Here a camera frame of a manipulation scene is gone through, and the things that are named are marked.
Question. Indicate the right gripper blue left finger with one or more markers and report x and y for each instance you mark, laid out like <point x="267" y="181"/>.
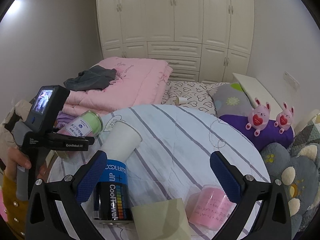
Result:
<point x="88" y="175"/>

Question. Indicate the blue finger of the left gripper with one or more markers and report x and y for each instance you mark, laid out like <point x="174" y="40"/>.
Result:
<point x="71" y="140"/>
<point x="81" y="145"/>

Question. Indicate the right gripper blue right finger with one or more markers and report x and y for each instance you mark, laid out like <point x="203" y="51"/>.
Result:
<point x="228" y="176"/>

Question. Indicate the pink green clear cup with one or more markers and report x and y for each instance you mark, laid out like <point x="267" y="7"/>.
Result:
<point x="89" y="124"/>

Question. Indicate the white paper cup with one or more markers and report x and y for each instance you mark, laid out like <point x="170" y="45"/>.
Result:
<point x="122" y="140"/>

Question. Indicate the pale green paper cup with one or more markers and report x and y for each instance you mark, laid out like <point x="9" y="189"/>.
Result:
<point x="162" y="220"/>

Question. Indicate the small distant paper cup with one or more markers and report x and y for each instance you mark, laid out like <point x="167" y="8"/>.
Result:
<point x="180" y="101"/>

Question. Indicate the person's left hand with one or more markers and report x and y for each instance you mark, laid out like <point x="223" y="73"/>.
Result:
<point x="15" y="157"/>

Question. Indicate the purple folded blanket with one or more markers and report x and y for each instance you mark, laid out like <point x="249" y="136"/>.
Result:
<point x="63" y="119"/>

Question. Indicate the beige jacket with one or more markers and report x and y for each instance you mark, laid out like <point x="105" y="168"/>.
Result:
<point x="18" y="113"/>

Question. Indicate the blue black cool towel can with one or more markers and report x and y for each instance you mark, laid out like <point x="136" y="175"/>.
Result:
<point x="111" y="195"/>

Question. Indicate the purple pillow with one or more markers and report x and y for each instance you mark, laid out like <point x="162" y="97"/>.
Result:
<point x="267" y="136"/>

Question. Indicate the dark grey garment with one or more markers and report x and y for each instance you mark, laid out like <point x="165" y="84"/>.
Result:
<point x="97" y="77"/>

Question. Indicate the left pink bunny toy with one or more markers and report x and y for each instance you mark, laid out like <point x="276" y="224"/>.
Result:
<point x="259" y="117"/>

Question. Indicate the pink bunny toy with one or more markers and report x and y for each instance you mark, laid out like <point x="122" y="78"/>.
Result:
<point x="284" y="119"/>
<point x="259" y="117"/>

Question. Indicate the grey paw plush cushion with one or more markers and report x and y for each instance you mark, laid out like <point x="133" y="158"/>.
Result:
<point x="298" y="171"/>

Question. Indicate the striped white round cushion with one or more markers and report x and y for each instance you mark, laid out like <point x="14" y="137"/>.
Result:
<point x="172" y="161"/>

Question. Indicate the grey flower pillow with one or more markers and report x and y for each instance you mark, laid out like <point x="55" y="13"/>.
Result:
<point x="230" y="99"/>

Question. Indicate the right pink bunny toy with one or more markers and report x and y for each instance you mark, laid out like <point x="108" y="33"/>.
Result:
<point x="284" y="119"/>

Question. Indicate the pink folded quilt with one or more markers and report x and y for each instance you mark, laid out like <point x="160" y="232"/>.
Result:
<point x="137" y="82"/>

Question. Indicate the geometric pattern pillow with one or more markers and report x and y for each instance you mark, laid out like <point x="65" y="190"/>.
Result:
<point x="308" y="135"/>

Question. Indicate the heart pattern pillow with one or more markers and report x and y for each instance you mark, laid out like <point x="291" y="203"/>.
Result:
<point x="195" y="94"/>

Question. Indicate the white board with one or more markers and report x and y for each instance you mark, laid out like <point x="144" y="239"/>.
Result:
<point x="254" y="89"/>

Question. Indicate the cream white wardrobe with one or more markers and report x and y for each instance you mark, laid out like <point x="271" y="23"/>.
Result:
<point x="206" y="41"/>

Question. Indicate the wall socket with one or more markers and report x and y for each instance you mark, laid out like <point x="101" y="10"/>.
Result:
<point x="291" y="80"/>

